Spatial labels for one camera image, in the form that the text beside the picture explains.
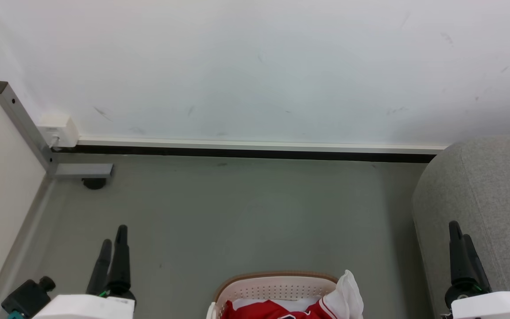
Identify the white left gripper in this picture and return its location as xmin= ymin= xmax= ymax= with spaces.
xmin=31 ymin=225 xmax=137 ymax=319

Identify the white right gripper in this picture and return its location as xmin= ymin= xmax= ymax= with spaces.
xmin=441 ymin=221 xmax=510 ymax=319

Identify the red basketball jersey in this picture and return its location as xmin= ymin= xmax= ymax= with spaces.
xmin=220 ymin=298 xmax=340 ymax=319

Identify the grey fabric sofa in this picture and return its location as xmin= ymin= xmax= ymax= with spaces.
xmin=412 ymin=135 xmax=510 ymax=319

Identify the white garment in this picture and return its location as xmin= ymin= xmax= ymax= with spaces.
xmin=232 ymin=269 xmax=364 ymax=319

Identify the white perforated laundry basket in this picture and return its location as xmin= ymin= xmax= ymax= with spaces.
xmin=206 ymin=271 xmax=340 ymax=319

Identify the white baseboard strip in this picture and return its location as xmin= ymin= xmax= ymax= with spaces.
xmin=77 ymin=136 xmax=448 ymax=156

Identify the white wall socket box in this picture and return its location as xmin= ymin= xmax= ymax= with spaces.
xmin=37 ymin=114 xmax=80 ymax=148

